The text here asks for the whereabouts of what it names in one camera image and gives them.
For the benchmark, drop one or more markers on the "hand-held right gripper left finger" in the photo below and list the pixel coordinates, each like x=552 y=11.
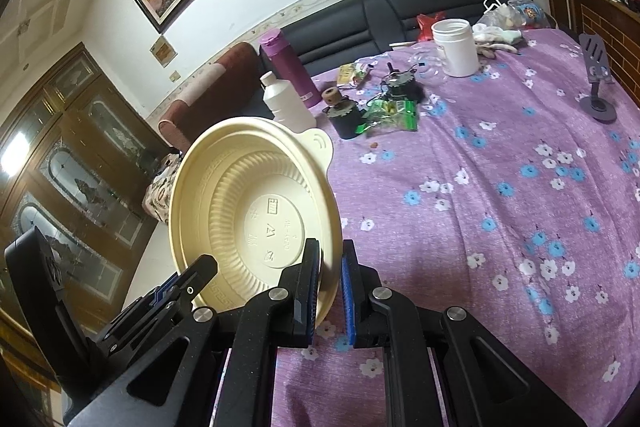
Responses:
x=311 y=292

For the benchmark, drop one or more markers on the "white plastic bottle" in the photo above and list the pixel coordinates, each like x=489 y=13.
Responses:
x=287 y=104

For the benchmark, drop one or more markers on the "printed plastic bag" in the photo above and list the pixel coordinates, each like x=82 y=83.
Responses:
x=525 y=13

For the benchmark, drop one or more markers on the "red plastic bag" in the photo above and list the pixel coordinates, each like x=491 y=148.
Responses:
x=429 y=26

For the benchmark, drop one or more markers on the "brown upholstered chair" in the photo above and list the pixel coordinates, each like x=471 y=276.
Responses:
x=210 y=87

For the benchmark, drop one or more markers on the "wall switch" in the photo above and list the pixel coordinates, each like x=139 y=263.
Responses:
x=174 y=76

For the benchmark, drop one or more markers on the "small gold wall picture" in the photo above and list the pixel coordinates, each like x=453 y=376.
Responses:
x=163 y=51

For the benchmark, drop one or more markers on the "purple floral tablecloth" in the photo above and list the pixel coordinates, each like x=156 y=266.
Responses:
x=475 y=232

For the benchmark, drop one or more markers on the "black round container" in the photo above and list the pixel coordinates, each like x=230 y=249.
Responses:
x=346 y=119

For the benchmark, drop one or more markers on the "large cream plastic bowl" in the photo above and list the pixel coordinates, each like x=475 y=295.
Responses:
x=250 y=207

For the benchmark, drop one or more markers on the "green snack packet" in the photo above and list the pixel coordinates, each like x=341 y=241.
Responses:
x=392 y=114

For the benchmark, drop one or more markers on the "white plastic jar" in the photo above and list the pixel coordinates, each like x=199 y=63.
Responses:
x=456 y=49

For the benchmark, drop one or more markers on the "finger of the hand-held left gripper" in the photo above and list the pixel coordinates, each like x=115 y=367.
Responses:
x=164 y=289
x=197 y=279

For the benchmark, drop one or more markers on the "patterned cloth bag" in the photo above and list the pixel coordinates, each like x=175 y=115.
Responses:
x=160 y=192

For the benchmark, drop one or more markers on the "black leather sofa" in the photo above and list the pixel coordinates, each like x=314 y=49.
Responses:
x=400 y=12

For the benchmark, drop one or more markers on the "grey phone stand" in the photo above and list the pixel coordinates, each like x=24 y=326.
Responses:
x=597 y=72

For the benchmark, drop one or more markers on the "wooden glass-door cabinet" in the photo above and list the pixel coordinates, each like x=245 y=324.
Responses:
x=65 y=157

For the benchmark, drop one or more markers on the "white work gloves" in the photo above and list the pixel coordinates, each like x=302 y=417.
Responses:
x=497 y=39

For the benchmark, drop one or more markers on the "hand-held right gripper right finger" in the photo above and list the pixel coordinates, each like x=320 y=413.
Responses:
x=348 y=297

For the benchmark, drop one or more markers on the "yellow-green snack packet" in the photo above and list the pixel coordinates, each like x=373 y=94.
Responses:
x=355 y=74

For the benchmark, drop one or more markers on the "purple thermos flask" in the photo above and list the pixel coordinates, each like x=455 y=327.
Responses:
x=290 y=62

